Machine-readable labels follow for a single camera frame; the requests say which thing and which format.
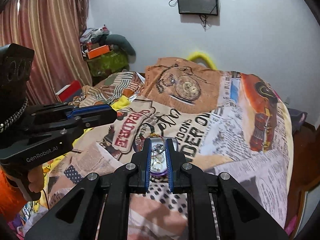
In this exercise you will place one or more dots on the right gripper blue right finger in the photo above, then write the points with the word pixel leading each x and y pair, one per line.
pixel 218 206

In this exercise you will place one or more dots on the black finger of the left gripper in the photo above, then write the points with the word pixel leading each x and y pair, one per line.
pixel 90 119

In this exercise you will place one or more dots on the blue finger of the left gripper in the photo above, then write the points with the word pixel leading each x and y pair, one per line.
pixel 90 109

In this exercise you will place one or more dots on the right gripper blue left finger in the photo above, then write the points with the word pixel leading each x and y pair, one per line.
pixel 98 206

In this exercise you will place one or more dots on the purple heart jewelry box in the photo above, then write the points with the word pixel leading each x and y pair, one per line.
pixel 158 157

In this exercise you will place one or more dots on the left hand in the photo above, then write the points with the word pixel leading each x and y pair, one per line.
pixel 35 178

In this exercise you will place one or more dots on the red white book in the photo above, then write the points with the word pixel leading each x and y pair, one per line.
pixel 67 93

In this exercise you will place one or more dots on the orange box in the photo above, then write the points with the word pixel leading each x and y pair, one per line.
pixel 98 51

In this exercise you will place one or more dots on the dark green plush toy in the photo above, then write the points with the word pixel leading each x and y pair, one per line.
pixel 121 42

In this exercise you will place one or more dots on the printed newspaper pattern blanket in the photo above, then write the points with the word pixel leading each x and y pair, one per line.
pixel 223 122

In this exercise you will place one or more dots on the brown wooden door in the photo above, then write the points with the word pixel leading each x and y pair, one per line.
pixel 305 166

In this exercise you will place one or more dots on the striped red beige curtain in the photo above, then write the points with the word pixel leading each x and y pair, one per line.
pixel 52 28

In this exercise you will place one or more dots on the dark bag on floor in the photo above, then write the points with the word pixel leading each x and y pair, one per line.
pixel 298 118

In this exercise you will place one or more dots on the yellow plush loop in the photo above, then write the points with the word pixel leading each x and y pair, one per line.
pixel 199 56

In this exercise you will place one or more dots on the small black wall monitor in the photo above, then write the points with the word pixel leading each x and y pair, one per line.
pixel 198 7

